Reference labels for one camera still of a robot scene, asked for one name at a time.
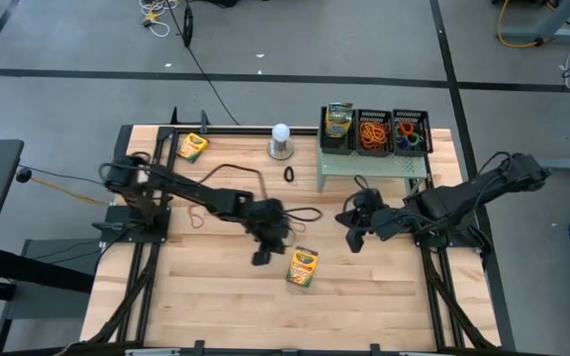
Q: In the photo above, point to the grey desk leg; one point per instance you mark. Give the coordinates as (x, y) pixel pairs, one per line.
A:
(552, 33)

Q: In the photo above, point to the green perforated metal shelf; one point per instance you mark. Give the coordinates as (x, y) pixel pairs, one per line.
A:
(364, 165)

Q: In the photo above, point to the grey desk base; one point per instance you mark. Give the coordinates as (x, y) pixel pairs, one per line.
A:
(42, 301)

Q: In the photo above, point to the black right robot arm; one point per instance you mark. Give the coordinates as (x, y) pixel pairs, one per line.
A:
(463, 198)

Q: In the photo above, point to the black mesh basket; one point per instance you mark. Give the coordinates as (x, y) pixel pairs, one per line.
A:
(374, 115)
(412, 115)

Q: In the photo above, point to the thin yellow rod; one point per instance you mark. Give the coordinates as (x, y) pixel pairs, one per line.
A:
(67, 192)

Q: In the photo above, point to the black plastic tray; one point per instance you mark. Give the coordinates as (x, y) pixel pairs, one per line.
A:
(337, 147)

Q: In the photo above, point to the silver aluminium rail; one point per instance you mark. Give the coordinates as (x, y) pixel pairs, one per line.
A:
(151, 352)

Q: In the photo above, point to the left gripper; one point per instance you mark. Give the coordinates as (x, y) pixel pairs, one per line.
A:
(270, 222)

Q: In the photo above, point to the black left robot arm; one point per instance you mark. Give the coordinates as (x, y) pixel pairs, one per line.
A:
(191, 190)

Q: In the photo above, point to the black ball knob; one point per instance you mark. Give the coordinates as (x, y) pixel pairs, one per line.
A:
(23, 175)

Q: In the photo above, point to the white bulb brass lamp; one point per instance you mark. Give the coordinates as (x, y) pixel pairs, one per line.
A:
(281, 133)

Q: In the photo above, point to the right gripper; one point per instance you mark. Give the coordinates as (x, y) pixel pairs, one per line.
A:
(376, 217)

